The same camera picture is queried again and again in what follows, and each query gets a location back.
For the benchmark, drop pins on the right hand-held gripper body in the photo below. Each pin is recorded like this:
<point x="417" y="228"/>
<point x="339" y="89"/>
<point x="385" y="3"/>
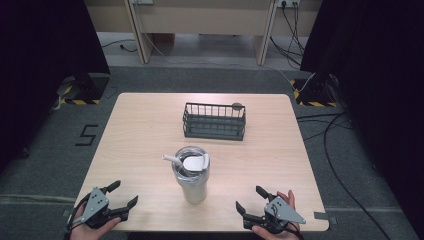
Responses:
<point x="281" y="213"/>

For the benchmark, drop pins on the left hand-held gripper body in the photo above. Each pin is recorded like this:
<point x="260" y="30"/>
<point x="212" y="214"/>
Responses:
<point x="96" y="204"/>

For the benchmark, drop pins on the silver steel tumbler cup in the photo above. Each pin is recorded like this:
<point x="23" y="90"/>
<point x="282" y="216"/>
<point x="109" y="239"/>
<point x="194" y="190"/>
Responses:
<point x="193" y="183"/>

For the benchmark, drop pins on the white drinking straw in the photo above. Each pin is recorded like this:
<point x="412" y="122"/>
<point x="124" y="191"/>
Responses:
<point x="171" y="159"/>

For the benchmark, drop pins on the person's right hand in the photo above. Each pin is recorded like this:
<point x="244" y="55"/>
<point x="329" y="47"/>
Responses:
<point x="289" y="199"/>

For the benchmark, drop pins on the person's left hand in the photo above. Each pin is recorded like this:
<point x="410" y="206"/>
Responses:
<point x="88" y="232"/>

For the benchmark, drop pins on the grey tape strip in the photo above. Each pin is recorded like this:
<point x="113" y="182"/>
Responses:
<point x="325" y="217"/>
<point x="66" y="213"/>

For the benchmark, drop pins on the black tape floor mark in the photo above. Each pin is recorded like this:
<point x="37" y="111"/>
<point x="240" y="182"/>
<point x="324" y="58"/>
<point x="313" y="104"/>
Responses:
<point x="87" y="135"/>

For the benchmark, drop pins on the round grey basket tag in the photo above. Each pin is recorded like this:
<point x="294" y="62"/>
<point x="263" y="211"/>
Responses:
<point x="237" y="106"/>

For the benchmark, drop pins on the black stand base striped tape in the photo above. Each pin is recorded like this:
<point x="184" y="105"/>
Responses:
<point x="315" y="93"/>
<point x="87" y="89"/>

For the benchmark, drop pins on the dark curtain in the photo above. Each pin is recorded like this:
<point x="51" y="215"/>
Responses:
<point x="40" y="66"/>
<point x="383" y="83"/>

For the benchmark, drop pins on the white wall socket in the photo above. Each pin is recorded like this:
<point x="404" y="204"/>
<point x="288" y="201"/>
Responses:
<point x="288" y="2"/>

